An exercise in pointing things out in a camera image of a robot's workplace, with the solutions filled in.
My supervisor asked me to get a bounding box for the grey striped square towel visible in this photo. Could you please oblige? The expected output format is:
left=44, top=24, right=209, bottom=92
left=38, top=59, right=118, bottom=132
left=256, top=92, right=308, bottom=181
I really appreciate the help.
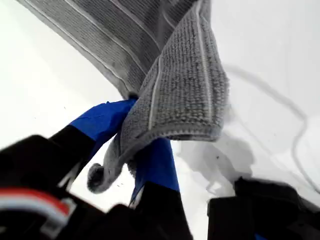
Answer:
left=14, top=0, right=231, bottom=195

